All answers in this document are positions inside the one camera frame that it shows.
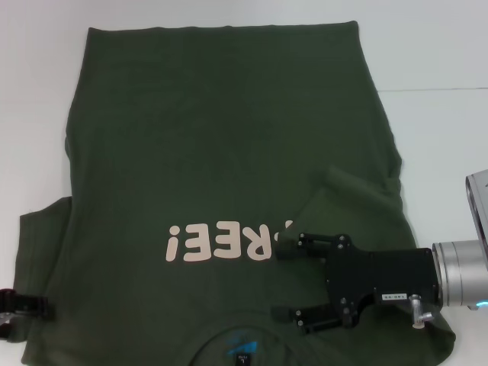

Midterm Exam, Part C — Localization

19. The dark green FREE! t-shirt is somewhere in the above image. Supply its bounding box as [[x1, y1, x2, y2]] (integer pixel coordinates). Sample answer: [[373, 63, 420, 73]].
[[13, 21, 458, 366]]

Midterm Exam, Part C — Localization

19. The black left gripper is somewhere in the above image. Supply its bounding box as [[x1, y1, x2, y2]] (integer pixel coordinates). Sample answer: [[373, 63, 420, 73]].
[[0, 289, 55, 320]]

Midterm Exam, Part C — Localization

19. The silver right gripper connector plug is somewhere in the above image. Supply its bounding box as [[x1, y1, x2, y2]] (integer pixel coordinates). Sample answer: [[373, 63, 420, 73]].
[[409, 293, 435, 329]]

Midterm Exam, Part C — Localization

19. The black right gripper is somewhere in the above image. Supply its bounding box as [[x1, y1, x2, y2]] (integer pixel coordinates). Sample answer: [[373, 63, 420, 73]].
[[270, 232, 444, 337]]

